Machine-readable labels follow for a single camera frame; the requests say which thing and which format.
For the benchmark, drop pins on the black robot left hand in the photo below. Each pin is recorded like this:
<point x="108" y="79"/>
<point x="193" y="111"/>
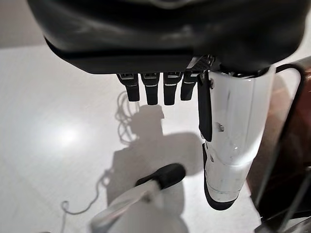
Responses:
<point x="155" y="36"/>

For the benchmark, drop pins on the silver robot left leg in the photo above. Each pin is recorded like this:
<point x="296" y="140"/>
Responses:
<point x="238" y="116"/>

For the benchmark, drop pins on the silver robot leg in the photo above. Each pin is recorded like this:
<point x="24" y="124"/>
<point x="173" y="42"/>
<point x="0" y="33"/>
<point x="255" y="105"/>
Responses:
<point x="145" y="194"/>
<point x="238" y="116"/>

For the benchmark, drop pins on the silver robot right leg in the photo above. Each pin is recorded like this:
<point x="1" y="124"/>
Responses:
<point x="145" y="194"/>

